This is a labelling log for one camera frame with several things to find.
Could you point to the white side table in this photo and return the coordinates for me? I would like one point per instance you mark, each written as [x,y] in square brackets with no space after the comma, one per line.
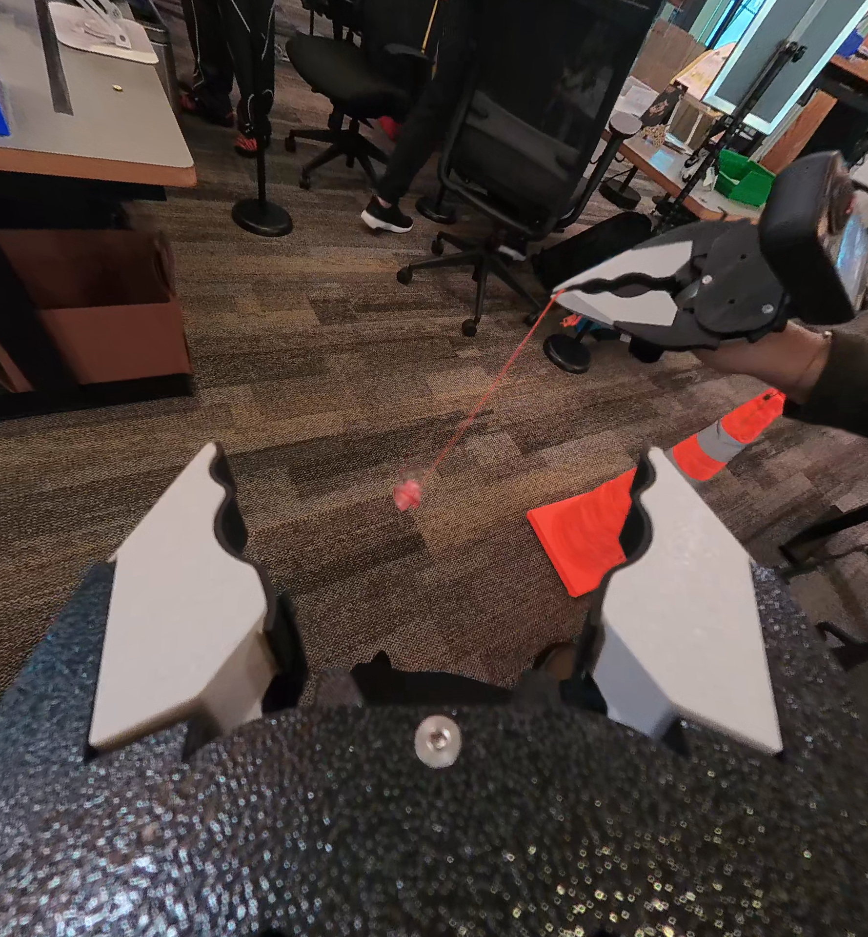
[676,173]

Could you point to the white tilted stand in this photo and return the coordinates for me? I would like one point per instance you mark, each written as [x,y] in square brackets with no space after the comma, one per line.
[100,30]

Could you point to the black framed floor sign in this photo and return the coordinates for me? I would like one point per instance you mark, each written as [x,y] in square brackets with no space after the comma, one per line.
[844,527]

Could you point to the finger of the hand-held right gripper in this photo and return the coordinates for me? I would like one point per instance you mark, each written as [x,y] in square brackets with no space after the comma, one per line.
[632,264]
[624,311]

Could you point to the grey work table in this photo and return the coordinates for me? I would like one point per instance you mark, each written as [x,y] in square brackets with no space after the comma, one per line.
[83,132]

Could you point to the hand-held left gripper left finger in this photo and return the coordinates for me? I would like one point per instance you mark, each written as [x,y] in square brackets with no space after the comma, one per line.
[178,615]

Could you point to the black bag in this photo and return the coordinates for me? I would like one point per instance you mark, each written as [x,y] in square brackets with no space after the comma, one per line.
[595,249]

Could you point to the black office chair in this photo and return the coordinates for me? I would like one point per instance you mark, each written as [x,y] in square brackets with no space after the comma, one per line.
[346,73]
[529,117]

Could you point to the brown wooden table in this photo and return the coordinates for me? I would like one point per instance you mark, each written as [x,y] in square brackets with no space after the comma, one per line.
[844,103]

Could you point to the orange striped traffic cone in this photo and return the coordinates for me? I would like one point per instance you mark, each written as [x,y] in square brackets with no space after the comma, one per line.
[624,513]

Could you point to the grey panel sign stand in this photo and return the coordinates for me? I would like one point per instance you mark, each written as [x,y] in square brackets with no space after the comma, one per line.
[263,217]

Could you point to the person's right forearm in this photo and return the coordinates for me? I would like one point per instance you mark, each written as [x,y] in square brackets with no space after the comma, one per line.
[858,388]

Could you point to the person's right hand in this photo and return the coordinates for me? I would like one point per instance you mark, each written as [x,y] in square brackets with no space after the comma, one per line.
[771,359]

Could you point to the cardboard box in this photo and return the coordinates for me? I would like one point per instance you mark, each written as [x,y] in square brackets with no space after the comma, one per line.
[90,300]

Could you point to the red white yo-yo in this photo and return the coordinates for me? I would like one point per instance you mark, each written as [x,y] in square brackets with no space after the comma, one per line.
[408,495]

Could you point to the green tray bin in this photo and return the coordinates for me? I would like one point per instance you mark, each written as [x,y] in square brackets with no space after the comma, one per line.
[744,179]

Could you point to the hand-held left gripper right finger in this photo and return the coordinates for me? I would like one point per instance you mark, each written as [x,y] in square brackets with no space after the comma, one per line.
[697,615]

